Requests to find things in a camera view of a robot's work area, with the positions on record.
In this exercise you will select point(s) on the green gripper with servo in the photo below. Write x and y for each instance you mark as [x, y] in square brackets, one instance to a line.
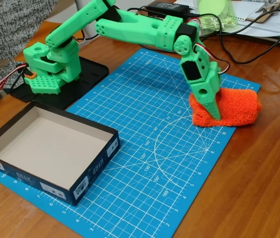
[204, 95]

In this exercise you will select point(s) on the orange fuzzy sock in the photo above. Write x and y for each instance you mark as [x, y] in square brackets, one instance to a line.
[239, 109]

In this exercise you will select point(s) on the green 3D-printed robot arm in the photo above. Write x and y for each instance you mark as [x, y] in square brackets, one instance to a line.
[129, 29]

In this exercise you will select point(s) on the green clear plastic container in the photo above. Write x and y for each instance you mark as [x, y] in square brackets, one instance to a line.
[216, 15]

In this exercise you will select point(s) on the white paper sheets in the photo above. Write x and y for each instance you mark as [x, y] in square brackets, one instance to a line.
[266, 29]

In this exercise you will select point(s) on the blue cutting mat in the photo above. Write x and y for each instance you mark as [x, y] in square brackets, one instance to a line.
[142, 148]

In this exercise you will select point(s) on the brown clipboard with metal clip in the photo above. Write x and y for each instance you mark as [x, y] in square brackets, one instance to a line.
[263, 16]

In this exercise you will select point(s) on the black power adapter with label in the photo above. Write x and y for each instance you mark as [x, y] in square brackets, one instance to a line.
[167, 7]

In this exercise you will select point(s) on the dark blue cardboard box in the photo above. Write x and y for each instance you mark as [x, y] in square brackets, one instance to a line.
[50, 148]

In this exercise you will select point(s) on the grey speckled knit fabric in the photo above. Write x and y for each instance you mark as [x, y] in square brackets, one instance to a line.
[6, 24]

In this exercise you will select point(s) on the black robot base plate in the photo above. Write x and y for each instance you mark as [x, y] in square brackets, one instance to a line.
[90, 72]

